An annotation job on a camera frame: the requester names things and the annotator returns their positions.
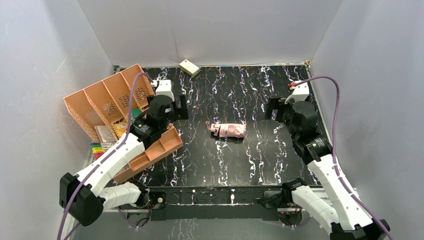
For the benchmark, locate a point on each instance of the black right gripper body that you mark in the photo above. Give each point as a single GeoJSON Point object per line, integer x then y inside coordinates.
{"type": "Point", "coordinates": [274, 110]}

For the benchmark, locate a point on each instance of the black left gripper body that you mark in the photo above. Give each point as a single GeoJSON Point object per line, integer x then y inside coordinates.
{"type": "Point", "coordinates": [179, 108]}

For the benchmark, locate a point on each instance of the black and pink folding umbrella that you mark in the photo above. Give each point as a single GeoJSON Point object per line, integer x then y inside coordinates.
{"type": "Point", "coordinates": [227, 130]}

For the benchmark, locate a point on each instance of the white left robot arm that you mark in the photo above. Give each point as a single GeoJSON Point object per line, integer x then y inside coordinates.
{"type": "Point", "coordinates": [102, 185]}

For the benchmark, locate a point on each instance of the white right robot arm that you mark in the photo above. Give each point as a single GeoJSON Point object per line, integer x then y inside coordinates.
{"type": "Point", "coordinates": [345, 217]}

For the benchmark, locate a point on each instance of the yellow notebook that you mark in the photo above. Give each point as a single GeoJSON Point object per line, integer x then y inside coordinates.
{"type": "Point", "coordinates": [119, 128]}

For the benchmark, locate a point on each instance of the white small box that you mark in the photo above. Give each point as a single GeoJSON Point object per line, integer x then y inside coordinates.
{"type": "Point", "coordinates": [189, 67]}

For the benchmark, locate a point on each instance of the white paper pad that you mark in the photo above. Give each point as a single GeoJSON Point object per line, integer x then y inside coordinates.
{"type": "Point", "coordinates": [104, 134]}

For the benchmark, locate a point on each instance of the orange plastic desk organizer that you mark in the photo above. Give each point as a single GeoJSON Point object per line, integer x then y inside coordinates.
{"type": "Point", "coordinates": [109, 101]}

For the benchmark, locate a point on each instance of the colourful marker set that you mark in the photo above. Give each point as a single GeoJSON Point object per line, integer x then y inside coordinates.
{"type": "Point", "coordinates": [97, 149]}

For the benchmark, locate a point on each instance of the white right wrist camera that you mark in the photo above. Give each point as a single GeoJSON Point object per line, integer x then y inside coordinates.
{"type": "Point", "coordinates": [299, 92]}

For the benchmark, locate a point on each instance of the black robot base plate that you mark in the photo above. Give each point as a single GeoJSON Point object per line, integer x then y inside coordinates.
{"type": "Point", "coordinates": [223, 202]}

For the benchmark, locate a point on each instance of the aluminium frame rail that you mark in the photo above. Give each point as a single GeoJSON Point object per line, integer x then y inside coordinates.
{"type": "Point", "coordinates": [342, 214]}

